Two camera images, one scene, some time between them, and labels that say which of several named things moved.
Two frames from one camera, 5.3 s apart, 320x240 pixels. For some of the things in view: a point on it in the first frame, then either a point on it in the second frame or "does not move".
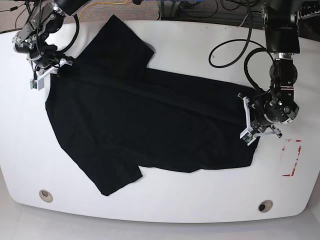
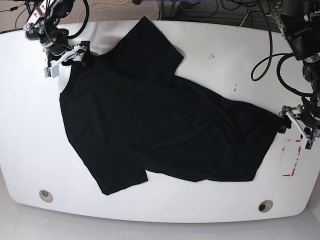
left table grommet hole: x=45 y=196 does not move
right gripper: x=264 y=111 → x=294 y=113
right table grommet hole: x=265 y=205 does not move
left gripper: x=43 y=57 → x=58 y=49
